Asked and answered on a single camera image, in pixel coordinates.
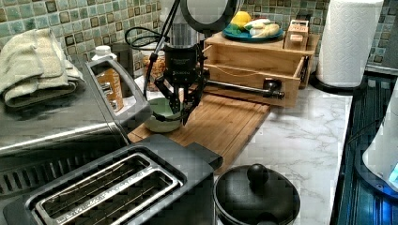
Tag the white-capped orange bottle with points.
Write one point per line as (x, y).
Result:
(109, 79)

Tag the black drawer handle bar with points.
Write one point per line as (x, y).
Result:
(270, 88)

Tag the wooden drawer box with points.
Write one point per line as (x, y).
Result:
(249, 64)

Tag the blue plate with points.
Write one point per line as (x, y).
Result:
(246, 37)

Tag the plush yellow lemon toy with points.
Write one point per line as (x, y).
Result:
(236, 26)

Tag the green ceramic cup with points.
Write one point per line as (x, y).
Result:
(163, 118)

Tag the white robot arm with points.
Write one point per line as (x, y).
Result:
(185, 24)

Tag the folded beige towel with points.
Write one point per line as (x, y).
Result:
(34, 68)

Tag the wooden cutting board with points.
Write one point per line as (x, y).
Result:
(222, 125)

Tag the black pot lid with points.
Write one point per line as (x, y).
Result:
(255, 195)

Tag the small wooden caddy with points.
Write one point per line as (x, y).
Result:
(297, 35)

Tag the silver toaster oven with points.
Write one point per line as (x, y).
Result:
(42, 142)

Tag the plush banana toy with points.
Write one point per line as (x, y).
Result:
(262, 28)

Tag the paper towel roll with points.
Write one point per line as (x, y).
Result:
(347, 40)

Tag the black toaster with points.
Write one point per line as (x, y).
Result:
(155, 181)

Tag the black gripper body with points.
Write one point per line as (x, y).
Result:
(181, 65)

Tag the clear cereal jar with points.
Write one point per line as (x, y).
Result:
(157, 68)

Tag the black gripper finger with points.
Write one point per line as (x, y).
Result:
(192, 98)
(174, 102)

